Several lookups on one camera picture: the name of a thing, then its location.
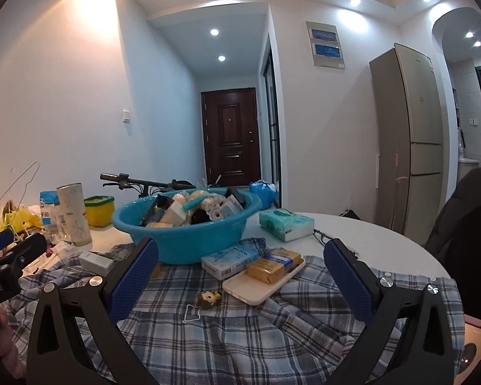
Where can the dark brown entrance door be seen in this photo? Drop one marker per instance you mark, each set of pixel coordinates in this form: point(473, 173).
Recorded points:
point(230, 136)

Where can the beige tall fridge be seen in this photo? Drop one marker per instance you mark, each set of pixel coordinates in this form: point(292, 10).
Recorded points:
point(409, 128)

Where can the white patterned metal cup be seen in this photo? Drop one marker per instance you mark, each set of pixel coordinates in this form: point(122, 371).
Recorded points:
point(74, 216)

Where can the blue white printed box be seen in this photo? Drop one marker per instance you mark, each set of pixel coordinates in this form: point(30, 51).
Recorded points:
point(232, 207)

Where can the light blue long box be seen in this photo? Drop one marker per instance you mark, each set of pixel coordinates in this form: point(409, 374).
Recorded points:
point(228, 260)

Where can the blue plastic bag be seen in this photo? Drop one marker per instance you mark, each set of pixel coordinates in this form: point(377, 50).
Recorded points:
point(264, 192)

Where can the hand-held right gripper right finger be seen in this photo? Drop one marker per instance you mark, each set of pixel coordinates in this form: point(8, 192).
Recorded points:
point(348, 280)

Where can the blue plastic basin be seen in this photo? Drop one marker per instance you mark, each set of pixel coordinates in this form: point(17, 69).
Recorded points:
point(192, 244)

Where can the yellow blue packet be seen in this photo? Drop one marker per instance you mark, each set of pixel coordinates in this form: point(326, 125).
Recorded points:
point(284, 256)

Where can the black framed glass door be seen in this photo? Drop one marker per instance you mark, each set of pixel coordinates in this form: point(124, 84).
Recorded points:
point(270, 128)

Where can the yellow container green rim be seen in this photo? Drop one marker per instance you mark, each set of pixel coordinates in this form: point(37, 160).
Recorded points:
point(100, 214)

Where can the white light switch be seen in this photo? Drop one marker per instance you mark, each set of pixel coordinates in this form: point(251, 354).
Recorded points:
point(126, 115)

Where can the grey white flat box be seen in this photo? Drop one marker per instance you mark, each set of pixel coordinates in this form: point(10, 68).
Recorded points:
point(96, 260)

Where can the grey electrical panel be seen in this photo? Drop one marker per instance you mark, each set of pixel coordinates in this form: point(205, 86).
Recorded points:
point(324, 44)

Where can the tan soap bar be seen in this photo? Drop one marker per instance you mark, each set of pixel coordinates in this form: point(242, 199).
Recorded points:
point(158, 224)
point(266, 270)

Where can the small owl figurine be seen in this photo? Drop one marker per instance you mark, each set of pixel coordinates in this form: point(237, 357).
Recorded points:
point(207, 299)

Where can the white gear shaped cap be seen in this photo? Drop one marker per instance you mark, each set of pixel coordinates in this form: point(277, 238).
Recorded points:
point(216, 213)

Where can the black bicycle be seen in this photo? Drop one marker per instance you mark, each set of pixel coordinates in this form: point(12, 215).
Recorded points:
point(144, 181)

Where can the blue plaid cloth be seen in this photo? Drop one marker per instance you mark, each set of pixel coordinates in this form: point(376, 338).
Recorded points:
point(244, 341)

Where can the black chair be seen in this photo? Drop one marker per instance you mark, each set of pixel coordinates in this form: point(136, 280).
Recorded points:
point(469, 228)

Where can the white small carton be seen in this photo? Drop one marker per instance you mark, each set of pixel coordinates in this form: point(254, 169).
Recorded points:
point(175, 212)

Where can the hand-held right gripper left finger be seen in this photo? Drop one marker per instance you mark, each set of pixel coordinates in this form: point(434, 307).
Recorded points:
point(132, 280)

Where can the yellow plastic bag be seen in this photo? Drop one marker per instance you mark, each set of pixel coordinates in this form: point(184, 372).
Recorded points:
point(20, 220)

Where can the blue white carton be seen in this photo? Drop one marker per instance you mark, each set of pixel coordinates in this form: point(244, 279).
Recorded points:
point(48, 208)

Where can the person's left hand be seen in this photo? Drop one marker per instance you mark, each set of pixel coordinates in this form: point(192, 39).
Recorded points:
point(8, 341)

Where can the teal tissue pack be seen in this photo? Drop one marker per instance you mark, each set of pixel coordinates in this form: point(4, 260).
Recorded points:
point(286, 224)

